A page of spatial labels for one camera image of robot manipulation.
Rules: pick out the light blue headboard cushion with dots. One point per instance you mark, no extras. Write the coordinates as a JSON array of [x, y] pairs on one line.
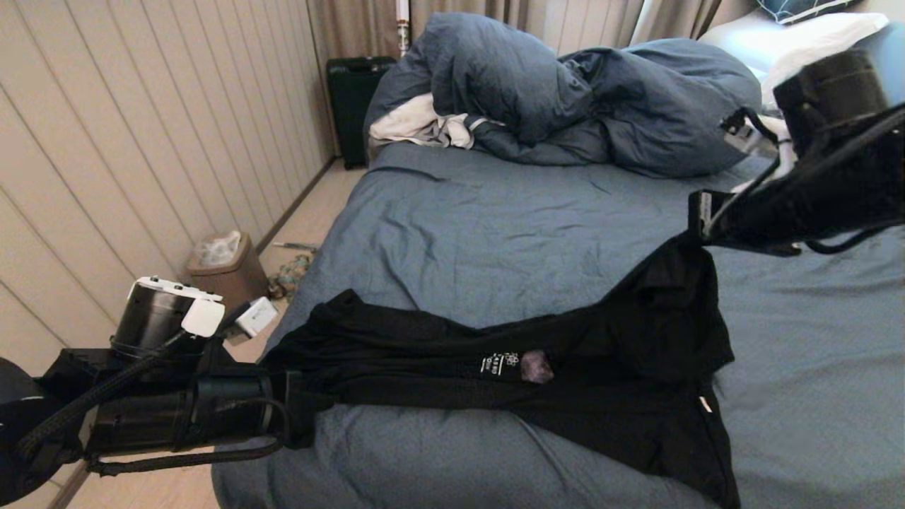
[[892, 49]]

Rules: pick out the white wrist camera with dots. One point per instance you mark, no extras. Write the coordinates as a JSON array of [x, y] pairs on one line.
[[256, 316], [746, 140]]

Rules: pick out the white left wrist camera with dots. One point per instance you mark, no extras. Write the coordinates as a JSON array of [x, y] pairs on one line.
[[256, 316]]

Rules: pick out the black suitcase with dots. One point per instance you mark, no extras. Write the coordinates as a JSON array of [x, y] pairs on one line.
[[353, 106]]

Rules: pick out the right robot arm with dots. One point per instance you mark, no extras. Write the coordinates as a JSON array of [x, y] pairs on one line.
[[848, 191]]

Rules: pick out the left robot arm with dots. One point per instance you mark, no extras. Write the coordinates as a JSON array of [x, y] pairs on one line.
[[141, 417]]

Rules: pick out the large white pillow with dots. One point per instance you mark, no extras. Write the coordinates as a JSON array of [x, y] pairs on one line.
[[813, 42]]

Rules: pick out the multicoloured rag mop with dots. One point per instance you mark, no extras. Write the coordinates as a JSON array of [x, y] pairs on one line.
[[293, 272]]

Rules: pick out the blue bed sheet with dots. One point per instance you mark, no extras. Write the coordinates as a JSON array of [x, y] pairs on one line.
[[495, 233]]

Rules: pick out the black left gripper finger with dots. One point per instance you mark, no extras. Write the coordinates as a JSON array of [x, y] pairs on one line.
[[307, 394], [305, 424]]

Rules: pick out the white crumpled cloth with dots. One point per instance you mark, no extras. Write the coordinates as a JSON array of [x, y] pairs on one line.
[[413, 120]]

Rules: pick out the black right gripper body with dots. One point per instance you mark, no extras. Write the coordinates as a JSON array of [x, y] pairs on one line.
[[749, 223]]

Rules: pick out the beige curtain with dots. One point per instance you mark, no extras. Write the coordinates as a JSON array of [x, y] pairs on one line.
[[353, 28]]

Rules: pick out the black moon print t-shirt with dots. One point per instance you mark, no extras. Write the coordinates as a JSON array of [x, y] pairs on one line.
[[601, 396]]

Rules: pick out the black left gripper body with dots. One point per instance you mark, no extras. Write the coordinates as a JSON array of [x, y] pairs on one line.
[[233, 413]]

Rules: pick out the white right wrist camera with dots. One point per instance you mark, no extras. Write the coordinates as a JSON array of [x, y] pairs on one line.
[[746, 140]]

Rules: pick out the clear plastic bin bag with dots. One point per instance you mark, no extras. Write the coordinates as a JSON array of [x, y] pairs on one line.
[[218, 249]]

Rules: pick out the dark blue duvet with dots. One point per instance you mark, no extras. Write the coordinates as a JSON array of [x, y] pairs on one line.
[[636, 106]]

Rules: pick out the beige trash bin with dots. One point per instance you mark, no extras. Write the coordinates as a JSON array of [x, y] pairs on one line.
[[233, 279]]

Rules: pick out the dark patterned cushion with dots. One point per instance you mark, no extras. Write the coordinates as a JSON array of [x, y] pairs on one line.
[[799, 8]]

